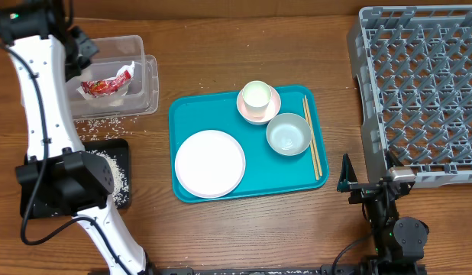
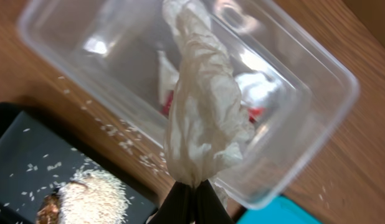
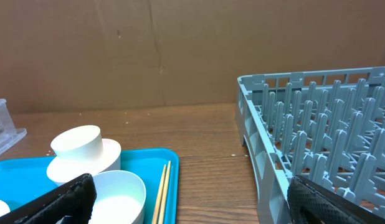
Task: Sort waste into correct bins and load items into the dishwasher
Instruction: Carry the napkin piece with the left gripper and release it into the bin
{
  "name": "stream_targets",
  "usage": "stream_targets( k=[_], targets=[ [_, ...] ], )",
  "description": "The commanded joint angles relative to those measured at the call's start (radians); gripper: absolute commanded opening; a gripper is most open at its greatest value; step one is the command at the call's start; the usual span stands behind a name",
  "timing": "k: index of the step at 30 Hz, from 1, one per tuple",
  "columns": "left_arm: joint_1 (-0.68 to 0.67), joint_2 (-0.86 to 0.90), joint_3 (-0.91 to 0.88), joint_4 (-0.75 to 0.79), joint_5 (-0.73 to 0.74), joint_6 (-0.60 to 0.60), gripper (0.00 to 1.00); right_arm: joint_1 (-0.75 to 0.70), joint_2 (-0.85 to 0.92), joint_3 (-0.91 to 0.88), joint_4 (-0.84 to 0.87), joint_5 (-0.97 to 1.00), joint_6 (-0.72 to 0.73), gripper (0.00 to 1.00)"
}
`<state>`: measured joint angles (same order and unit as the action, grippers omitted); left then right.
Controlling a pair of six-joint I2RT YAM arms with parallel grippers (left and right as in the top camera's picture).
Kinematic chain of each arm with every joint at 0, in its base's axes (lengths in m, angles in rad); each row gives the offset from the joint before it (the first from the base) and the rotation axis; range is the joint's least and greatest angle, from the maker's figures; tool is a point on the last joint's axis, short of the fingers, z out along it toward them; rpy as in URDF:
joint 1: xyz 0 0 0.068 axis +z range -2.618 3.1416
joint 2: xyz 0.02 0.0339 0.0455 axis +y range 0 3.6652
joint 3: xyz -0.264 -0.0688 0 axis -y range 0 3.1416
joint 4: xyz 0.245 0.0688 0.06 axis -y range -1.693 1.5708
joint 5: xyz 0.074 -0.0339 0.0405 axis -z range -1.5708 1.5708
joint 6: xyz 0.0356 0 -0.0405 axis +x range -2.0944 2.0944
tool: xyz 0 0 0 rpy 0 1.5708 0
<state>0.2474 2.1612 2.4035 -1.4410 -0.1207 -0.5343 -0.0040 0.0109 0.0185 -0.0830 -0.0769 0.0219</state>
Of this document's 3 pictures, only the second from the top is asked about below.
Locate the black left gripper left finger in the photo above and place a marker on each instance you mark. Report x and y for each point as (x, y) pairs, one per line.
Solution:
(177, 206)

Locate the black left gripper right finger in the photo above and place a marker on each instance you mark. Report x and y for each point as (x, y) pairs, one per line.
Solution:
(208, 208)

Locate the white tissue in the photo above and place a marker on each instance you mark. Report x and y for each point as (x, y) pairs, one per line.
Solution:
(256, 88)
(207, 123)

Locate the red snack wrapper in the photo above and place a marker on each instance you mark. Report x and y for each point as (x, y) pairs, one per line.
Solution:
(254, 113)

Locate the teal plastic tray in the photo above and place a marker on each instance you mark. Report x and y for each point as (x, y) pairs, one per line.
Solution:
(281, 210)

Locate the pile of rice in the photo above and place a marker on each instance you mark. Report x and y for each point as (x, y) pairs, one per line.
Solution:
(93, 197)

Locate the brown food scrap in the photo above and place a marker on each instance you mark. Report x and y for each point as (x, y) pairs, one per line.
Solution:
(49, 210)

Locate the clear plastic bin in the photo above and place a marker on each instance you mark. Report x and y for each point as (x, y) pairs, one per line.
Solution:
(109, 48)

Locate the black tray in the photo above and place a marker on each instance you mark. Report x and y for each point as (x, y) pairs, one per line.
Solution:
(36, 158)

